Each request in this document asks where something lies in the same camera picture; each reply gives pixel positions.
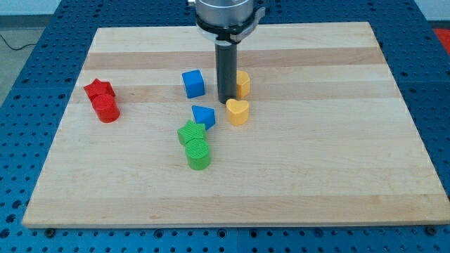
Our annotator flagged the yellow pentagon block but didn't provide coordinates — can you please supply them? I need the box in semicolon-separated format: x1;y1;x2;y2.
236;70;250;98

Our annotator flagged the yellow heart block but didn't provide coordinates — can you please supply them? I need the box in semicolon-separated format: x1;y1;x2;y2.
226;98;250;126

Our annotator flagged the green cylinder block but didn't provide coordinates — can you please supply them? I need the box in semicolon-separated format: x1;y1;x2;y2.
185;138;211;170

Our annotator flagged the blue triangle block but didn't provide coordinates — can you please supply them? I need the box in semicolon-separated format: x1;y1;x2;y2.
191;105;215;130

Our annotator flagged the blue cube block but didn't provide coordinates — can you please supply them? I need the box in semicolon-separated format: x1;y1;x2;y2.
181;70;205;98

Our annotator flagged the wooden board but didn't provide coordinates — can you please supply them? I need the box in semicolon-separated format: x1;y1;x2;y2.
22;22;449;228

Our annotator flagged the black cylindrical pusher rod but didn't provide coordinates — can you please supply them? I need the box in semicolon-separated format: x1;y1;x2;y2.
215;44;237;104

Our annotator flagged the black cable on floor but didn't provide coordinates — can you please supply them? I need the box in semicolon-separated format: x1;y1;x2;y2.
0;34;38;51

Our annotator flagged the green star block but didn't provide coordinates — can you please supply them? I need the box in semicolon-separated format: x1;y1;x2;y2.
177;120;207;146

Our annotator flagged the red star block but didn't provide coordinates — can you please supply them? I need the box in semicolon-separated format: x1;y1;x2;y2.
83;79;115;102

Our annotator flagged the red cylinder block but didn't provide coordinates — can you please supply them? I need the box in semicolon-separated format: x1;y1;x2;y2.
91;94;120;123

